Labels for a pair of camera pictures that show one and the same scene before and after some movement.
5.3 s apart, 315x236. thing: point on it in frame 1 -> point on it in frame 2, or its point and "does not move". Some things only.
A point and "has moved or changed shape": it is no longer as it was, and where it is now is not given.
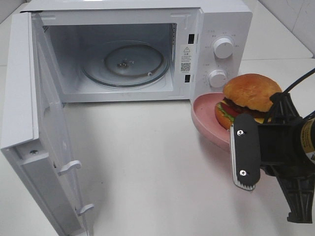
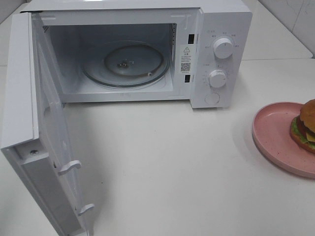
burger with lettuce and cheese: x=249 y=95 has moved or changed shape
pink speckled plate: x=203 y=109 has moved or changed shape
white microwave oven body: x=106 y=51 does not move
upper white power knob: x=223 y=48 does not move
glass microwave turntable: x=125 y=64 does not move
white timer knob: x=217 y=78 does not move
